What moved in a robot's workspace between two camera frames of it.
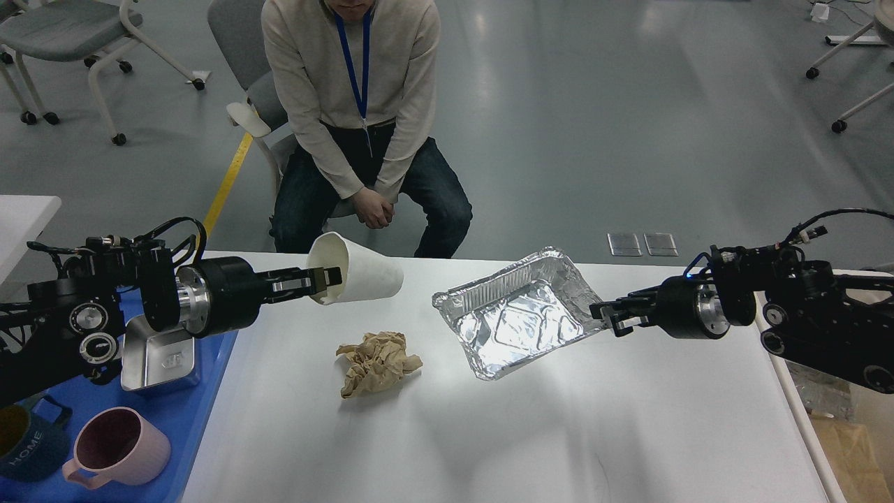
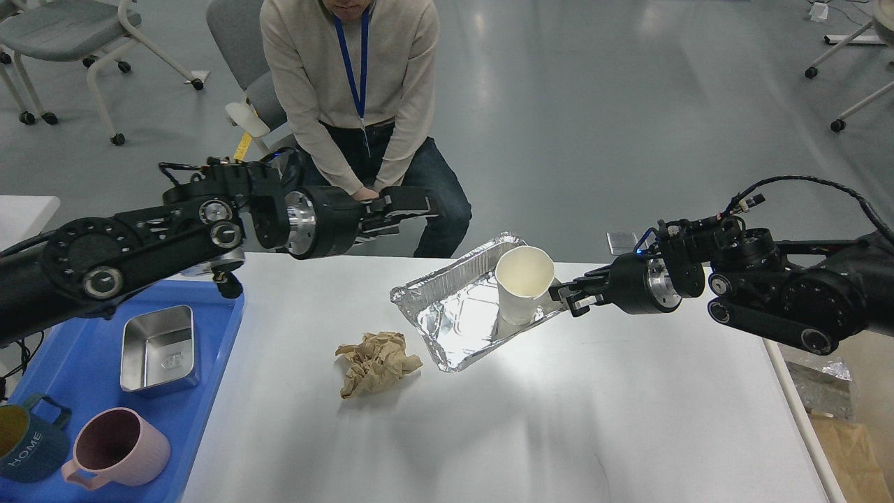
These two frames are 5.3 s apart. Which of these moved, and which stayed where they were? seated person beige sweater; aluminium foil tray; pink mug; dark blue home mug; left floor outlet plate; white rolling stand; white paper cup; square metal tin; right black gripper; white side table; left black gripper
Moved: right black gripper; aluminium foil tray; white paper cup; left black gripper
Stayed: white rolling stand; dark blue home mug; seated person beige sweater; left floor outlet plate; square metal tin; pink mug; white side table
